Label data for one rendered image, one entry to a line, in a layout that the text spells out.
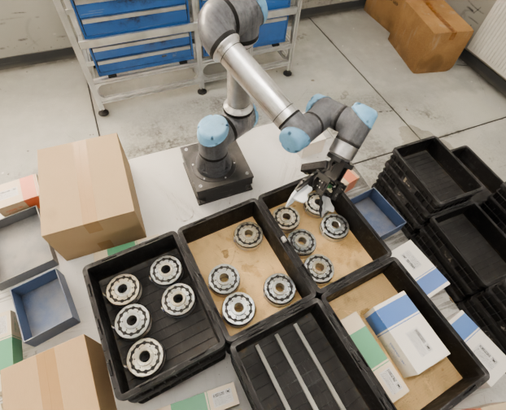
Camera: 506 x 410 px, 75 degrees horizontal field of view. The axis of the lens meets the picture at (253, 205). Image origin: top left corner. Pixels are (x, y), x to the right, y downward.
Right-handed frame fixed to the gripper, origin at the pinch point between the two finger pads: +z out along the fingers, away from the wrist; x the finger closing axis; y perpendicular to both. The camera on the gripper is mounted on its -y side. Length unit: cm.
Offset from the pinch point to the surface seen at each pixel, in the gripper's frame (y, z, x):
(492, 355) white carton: 45, 13, 60
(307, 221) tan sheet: -12.4, 7.6, 16.7
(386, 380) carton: 40, 26, 20
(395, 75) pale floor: -178, -96, 188
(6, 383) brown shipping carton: 1, 70, -64
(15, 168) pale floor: -188, 94, -82
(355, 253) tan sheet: 4.2, 8.3, 28.4
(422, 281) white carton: 19, 6, 50
